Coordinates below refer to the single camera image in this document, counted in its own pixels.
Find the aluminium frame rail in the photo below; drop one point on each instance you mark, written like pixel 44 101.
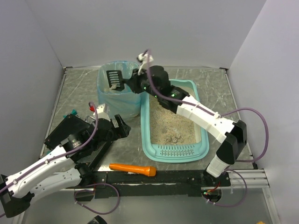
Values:
pixel 254 178

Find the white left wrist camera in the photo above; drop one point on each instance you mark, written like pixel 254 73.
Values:
pixel 101 111

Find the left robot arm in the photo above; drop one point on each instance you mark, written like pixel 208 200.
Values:
pixel 49 174

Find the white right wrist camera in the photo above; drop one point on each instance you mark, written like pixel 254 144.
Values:
pixel 144 60

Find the trash bin with blue bag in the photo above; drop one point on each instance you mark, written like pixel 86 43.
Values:
pixel 125 102

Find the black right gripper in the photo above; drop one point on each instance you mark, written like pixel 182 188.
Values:
pixel 130 81

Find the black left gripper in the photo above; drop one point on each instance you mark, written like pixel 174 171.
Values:
pixel 117 129

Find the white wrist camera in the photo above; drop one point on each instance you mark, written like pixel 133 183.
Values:
pixel 144 60
pixel 101 111

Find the light blue litter box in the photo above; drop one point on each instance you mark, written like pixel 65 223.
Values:
pixel 193 146

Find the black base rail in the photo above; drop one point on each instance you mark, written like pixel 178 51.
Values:
pixel 164 183

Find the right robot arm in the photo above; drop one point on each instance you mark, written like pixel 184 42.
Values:
pixel 230 134

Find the orange toy microphone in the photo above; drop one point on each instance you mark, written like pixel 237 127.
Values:
pixel 149 171

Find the black litter scoop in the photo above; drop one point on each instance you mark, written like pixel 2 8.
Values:
pixel 117 77

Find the black ribbed case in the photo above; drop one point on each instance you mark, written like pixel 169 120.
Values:
pixel 71 133

